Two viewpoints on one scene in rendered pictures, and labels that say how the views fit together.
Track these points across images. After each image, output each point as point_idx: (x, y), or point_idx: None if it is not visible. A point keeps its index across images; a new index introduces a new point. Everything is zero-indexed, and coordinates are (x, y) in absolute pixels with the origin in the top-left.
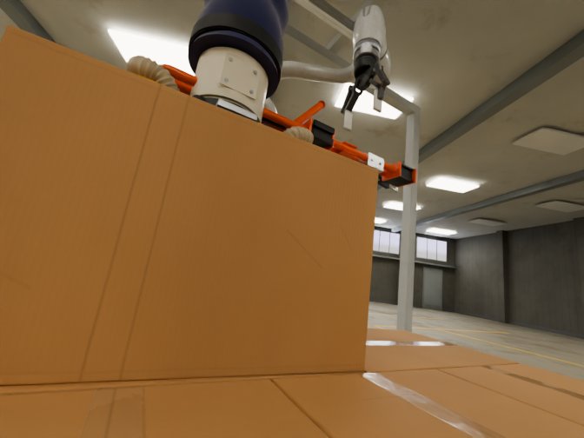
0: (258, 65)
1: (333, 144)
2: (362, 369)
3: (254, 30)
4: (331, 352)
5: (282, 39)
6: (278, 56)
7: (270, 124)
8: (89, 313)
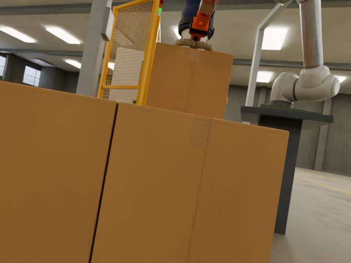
0: (183, 31)
1: (192, 25)
2: None
3: (178, 26)
4: None
5: (188, 10)
6: (184, 21)
7: (197, 39)
8: None
